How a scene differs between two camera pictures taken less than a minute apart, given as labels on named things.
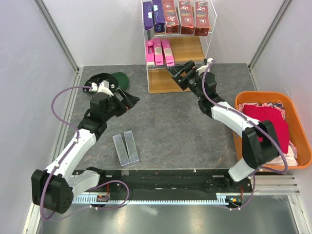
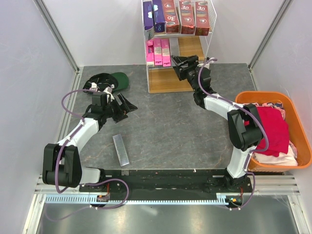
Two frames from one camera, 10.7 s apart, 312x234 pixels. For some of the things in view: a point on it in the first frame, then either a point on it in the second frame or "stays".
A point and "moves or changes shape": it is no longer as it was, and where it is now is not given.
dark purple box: [158, 16] stays
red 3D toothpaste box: [202, 19] stays
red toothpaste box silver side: [171, 16] stays
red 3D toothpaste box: [186, 17] stays
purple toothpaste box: [148, 25] stays
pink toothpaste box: [150, 53] stays
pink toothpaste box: [158, 54] stays
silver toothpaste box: [123, 156] stays
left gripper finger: [122, 95] -> [122, 101]
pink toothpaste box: [169, 59] moves or changes shape
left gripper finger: [131, 102] -> [117, 119]
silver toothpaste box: [131, 146] -> [174, 46]
